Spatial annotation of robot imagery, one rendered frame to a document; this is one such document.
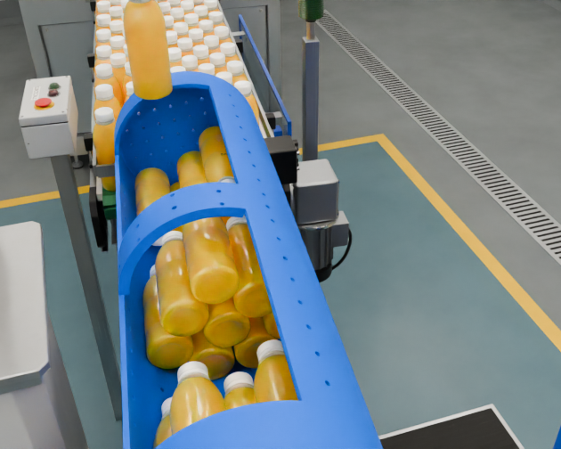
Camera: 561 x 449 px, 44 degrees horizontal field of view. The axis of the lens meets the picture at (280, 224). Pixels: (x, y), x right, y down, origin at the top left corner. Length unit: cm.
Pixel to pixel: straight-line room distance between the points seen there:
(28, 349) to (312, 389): 37
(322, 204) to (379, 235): 125
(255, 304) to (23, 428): 34
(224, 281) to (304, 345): 22
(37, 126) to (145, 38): 47
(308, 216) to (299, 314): 93
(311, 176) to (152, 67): 63
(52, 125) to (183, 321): 71
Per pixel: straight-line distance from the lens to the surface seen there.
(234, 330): 102
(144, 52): 119
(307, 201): 170
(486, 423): 212
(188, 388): 86
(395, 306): 262
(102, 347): 208
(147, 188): 132
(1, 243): 111
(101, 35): 200
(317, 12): 180
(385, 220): 304
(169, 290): 99
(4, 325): 96
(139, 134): 140
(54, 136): 159
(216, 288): 96
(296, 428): 68
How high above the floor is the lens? 177
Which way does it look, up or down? 36 degrees down
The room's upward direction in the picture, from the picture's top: 1 degrees counter-clockwise
